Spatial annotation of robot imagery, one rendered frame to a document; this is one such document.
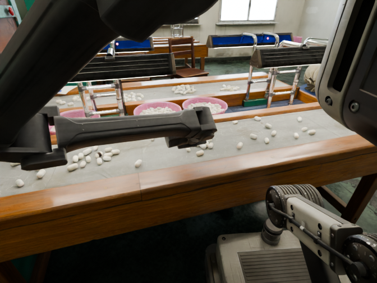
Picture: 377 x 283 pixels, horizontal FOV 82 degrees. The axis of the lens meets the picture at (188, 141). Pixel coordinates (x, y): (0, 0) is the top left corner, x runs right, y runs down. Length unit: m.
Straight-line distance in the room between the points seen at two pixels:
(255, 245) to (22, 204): 0.80
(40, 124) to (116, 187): 0.36
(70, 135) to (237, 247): 0.72
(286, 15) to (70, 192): 6.92
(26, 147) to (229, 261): 0.73
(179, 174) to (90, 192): 0.29
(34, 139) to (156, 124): 0.23
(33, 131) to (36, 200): 0.39
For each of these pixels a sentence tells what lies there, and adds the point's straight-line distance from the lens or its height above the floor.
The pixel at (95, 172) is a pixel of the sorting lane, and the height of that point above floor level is 0.74.
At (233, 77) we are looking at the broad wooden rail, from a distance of 1.91.
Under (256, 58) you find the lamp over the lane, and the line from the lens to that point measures 1.01.
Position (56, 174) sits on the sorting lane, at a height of 0.74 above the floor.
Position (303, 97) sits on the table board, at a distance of 1.80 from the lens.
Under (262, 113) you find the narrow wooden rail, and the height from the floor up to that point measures 0.76.
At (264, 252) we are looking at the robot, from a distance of 0.96.
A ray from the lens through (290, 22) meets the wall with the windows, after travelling 7.31.
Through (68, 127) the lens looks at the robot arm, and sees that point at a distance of 0.46.
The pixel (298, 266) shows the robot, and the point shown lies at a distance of 0.97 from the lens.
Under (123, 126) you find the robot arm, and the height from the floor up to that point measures 1.05.
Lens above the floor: 1.26
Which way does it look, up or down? 32 degrees down
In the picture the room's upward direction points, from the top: straight up
